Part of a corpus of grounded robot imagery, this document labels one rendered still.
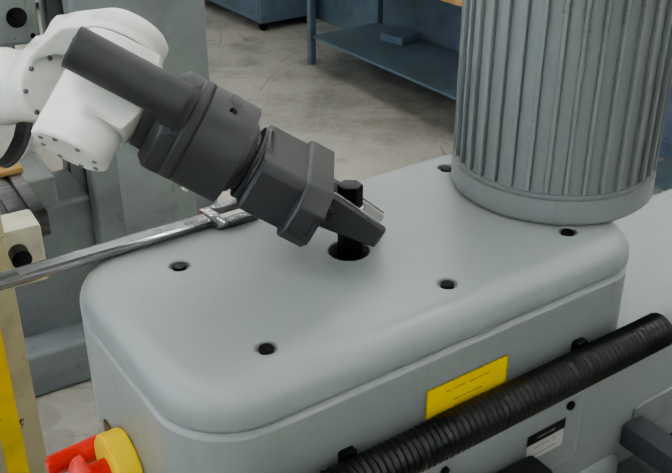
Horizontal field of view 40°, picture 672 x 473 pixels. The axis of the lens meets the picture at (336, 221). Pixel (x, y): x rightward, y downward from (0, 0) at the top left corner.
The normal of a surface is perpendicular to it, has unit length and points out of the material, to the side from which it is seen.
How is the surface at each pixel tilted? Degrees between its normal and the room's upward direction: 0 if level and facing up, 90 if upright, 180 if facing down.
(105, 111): 56
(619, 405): 90
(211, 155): 81
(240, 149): 64
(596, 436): 90
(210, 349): 0
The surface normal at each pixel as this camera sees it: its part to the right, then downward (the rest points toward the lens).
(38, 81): 0.72, 0.10
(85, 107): 0.28, -0.17
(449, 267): 0.00, -0.88
